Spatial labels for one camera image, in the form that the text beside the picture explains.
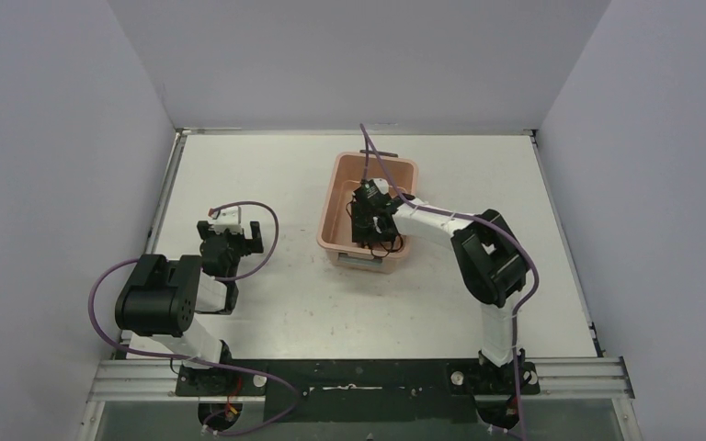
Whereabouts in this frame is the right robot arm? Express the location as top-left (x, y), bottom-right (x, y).
top-left (348, 180), bottom-right (530, 394)

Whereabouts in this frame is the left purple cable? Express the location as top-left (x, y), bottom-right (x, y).
top-left (87, 201), bottom-right (301, 437)

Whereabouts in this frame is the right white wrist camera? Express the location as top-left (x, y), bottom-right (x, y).
top-left (362, 178), bottom-right (393, 199)

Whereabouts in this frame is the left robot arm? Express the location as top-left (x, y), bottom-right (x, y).
top-left (114, 220), bottom-right (264, 396)

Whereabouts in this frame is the pink plastic bin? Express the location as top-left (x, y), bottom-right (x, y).
top-left (316, 151), bottom-right (418, 274)

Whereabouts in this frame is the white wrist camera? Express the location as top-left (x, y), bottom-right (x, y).
top-left (208, 206), bottom-right (242, 232)
top-left (362, 178), bottom-right (393, 199)

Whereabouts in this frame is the aluminium front rail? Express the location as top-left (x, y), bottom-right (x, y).
top-left (88, 357), bottom-right (635, 403)

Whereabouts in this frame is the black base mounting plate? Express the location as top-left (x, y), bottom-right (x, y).
top-left (175, 358), bottom-right (541, 430)

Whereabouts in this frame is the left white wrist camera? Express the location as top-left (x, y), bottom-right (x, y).
top-left (208, 206), bottom-right (242, 232)

